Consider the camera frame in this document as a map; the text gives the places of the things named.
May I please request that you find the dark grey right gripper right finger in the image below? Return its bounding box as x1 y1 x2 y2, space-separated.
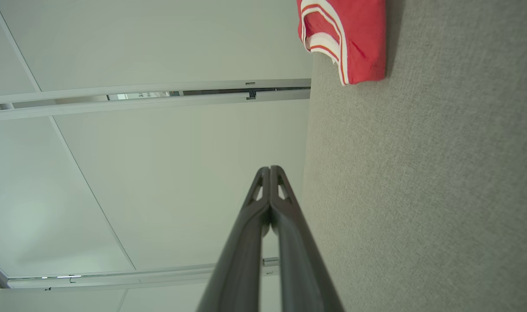
270 165 345 312

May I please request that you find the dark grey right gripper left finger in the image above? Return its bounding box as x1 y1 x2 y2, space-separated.
196 166 272 312

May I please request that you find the red and white jersey shirt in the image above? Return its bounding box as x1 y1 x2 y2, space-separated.
297 0 387 86

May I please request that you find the grey partition frame post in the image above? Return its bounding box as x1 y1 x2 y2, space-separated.
0 257 281 292

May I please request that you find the grey double partition post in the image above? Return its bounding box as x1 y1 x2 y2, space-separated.
0 78 312 122

